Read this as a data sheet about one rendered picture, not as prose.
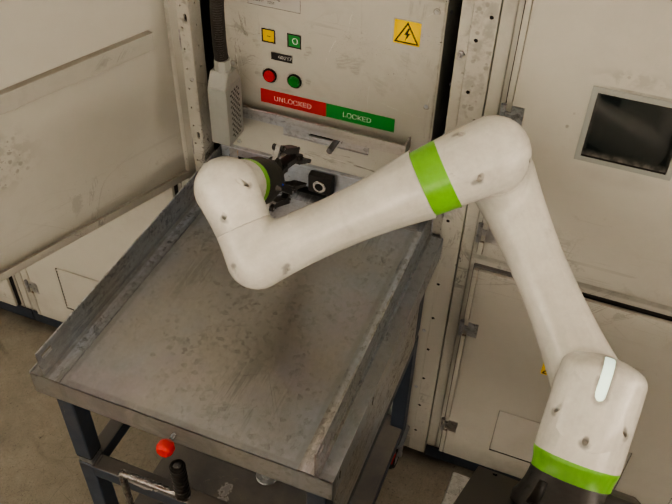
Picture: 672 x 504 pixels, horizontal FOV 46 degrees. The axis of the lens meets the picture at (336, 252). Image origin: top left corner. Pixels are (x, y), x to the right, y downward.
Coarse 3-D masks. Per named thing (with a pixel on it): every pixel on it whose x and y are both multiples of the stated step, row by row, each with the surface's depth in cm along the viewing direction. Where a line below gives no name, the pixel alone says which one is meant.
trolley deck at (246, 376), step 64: (192, 256) 174; (384, 256) 176; (128, 320) 160; (192, 320) 160; (256, 320) 161; (320, 320) 161; (64, 384) 148; (128, 384) 148; (192, 384) 148; (256, 384) 149; (320, 384) 149; (192, 448) 144; (256, 448) 138
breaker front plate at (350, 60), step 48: (240, 0) 166; (336, 0) 157; (384, 0) 154; (432, 0) 150; (240, 48) 174; (288, 48) 169; (336, 48) 164; (384, 48) 160; (432, 48) 156; (336, 96) 172; (384, 96) 167; (432, 96) 163; (240, 144) 191; (288, 144) 186
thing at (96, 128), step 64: (0, 0) 141; (64, 0) 150; (128, 0) 161; (0, 64) 147; (64, 64) 157; (128, 64) 169; (0, 128) 153; (64, 128) 165; (128, 128) 178; (0, 192) 160; (64, 192) 173; (128, 192) 187; (0, 256) 168
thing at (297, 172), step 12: (240, 156) 192; (252, 156) 191; (264, 156) 189; (300, 168) 188; (312, 168) 186; (324, 168) 186; (288, 180) 191; (300, 180) 190; (336, 180) 186; (348, 180) 184
